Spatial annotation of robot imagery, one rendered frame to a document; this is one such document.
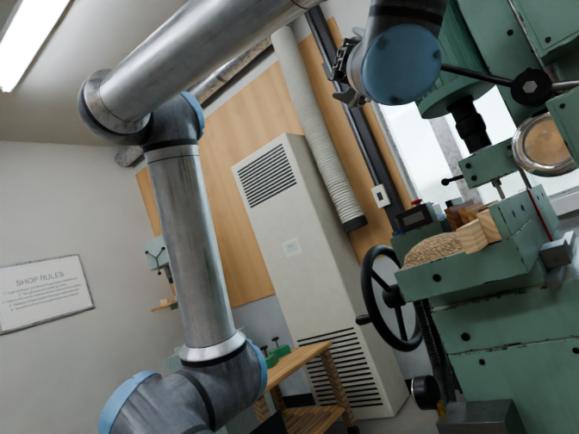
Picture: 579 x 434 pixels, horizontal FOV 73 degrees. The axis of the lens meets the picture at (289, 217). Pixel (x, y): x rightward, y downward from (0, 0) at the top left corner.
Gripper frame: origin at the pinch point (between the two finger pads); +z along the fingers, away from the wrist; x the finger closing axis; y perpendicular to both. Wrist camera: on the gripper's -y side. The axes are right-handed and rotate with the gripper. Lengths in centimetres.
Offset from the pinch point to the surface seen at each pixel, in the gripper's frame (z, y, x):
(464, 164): -0.1, -28.4, 12.4
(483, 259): -29.8, -22.7, 22.8
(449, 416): -32, -29, 53
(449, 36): 5.7, -16.4, -11.5
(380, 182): 140, -56, 51
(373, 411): 85, -83, 171
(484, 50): 0.3, -22.5, -10.2
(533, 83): -15.2, -26.1, -5.2
